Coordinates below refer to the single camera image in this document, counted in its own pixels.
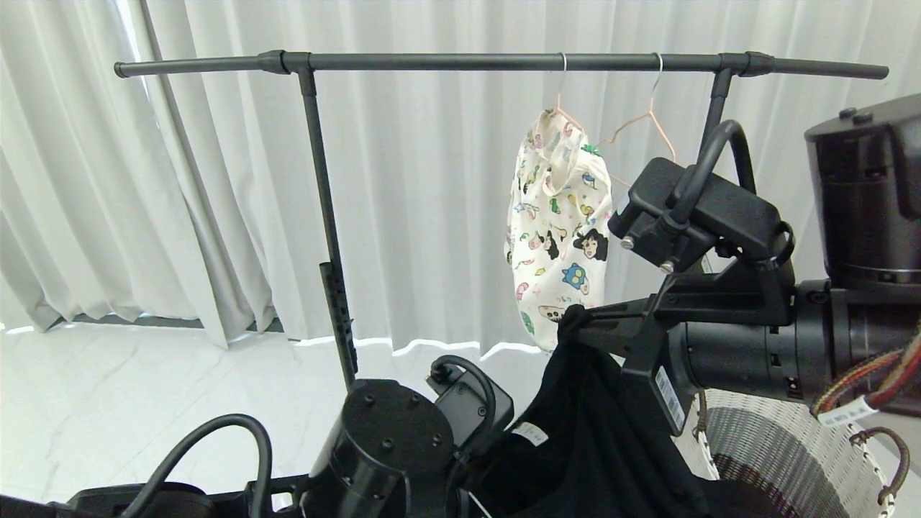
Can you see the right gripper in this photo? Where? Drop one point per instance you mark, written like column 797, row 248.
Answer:
column 741, row 360

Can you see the black garment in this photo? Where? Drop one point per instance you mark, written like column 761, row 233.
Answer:
column 590, row 432

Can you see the cream printed garment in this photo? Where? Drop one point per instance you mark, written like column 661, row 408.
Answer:
column 554, row 252

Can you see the pink clothes hanger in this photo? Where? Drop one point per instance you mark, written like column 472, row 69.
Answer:
column 651, row 119
column 560, row 108

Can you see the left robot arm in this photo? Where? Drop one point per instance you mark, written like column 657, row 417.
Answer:
column 388, row 446

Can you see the white laundry basket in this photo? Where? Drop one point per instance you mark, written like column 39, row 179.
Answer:
column 784, row 446

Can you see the black clothes rack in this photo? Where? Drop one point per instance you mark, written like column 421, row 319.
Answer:
column 468, row 62

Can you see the white curtain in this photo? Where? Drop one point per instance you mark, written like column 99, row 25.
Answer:
column 72, row 180
column 432, row 216

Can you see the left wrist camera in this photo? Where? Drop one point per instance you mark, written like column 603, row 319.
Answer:
column 471, row 410

